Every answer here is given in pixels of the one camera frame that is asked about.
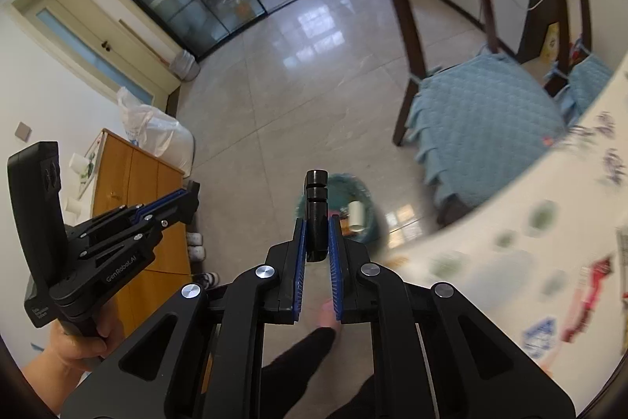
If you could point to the pink red pen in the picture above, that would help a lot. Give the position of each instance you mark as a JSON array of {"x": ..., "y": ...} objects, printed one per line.
[{"x": 597, "y": 273}]

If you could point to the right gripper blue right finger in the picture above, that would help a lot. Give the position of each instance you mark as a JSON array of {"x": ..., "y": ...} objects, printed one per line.
[{"x": 335, "y": 269}]

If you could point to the trash bin with teal bag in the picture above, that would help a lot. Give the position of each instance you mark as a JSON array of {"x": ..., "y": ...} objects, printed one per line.
[{"x": 349, "y": 200}]

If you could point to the person's left hand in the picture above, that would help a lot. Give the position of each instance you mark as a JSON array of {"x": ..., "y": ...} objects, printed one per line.
[{"x": 76, "y": 350}]

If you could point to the black cylinder cap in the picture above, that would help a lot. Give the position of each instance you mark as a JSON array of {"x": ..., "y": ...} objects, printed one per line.
[{"x": 316, "y": 215}]

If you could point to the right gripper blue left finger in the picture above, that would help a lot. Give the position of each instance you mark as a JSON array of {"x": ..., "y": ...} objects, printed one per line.
[{"x": 297, "y": 259}]

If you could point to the white plastic bag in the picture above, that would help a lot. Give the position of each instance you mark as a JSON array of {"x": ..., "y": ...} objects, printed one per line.
[{"x": 155, "y": 132}]

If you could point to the pink slipper foot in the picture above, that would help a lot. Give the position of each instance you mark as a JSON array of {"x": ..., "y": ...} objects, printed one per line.
[{"x": 327, "y": 318}]

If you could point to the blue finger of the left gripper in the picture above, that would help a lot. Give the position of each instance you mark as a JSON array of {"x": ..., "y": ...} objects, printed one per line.
[{"x": 154, "y": 206}]

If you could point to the blue quilted seat cushion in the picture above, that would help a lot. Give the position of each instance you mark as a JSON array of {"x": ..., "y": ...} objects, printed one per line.
[{"x": 478, "y": 126}]

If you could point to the orange wooden cabinet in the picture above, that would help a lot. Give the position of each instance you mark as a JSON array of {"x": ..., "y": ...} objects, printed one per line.
[{"x": 128, "y": 176}]

